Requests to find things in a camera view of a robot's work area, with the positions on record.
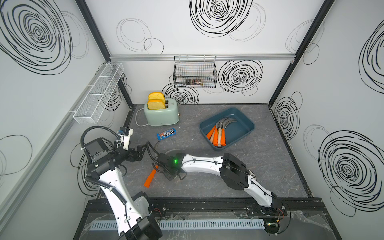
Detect orange handled sickle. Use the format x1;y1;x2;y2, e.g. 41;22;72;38
207;118;229;143

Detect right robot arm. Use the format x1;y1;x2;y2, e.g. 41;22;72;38
154;153;288;217

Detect mint green toaster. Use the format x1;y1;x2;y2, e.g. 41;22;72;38
144;99;180;127

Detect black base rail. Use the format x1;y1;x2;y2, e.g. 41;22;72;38
86;196;326;217

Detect grey slotted cable duct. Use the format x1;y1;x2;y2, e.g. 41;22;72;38
89;218;266;232

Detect black wire wall basket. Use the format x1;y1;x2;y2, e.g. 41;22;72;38
173;55;218;88

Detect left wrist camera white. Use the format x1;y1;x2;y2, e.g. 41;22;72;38
117;127;134;151

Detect toast slice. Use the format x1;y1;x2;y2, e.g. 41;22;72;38
147;99;166;110
148;92;166;104

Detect wooden handled sickle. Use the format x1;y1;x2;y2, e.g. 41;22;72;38
207;118;232;147

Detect front toast slice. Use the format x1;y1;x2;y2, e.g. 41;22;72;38
147;99;166;110

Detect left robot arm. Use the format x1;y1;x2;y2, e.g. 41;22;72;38
80;126;163;240

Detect rear toast slice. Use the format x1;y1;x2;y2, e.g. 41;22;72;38
148;92;166;104

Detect blue candy packet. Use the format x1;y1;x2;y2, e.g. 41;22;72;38
157;128;177;141

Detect jar in wire basket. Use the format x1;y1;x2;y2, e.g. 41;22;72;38
186;79;204;86

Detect white wire wall shelf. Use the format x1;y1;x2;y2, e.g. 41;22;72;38
73;62;124;124

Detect teal plastic storage box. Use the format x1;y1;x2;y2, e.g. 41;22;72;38
199;108;255;151

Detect white toaster cord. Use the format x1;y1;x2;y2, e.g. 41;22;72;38
134;107;150;128

